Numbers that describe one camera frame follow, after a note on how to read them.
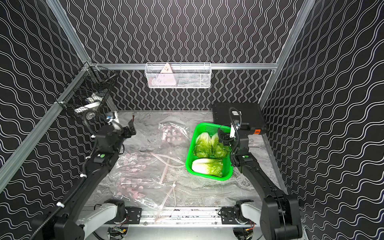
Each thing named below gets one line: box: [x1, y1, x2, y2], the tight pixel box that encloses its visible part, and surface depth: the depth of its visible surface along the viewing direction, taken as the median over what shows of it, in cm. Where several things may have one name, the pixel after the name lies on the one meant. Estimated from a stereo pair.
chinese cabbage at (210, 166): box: [191, 158, 224, 177], surface depth 85 cm
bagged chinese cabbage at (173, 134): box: [157, 122, 190, 147], surface depth 104 cm
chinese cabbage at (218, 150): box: [211, 133, 232, 158], surface depth 92 cm
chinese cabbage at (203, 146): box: [193, 132, 213, 159], surface depth 93 cm
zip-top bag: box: [96, 163, 176, 223], surface depth 83 cm
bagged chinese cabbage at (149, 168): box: [116, 151, 185, 185], surface depth 90 cm
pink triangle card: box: [154, 63, 176, 86], surface depth 92 cm
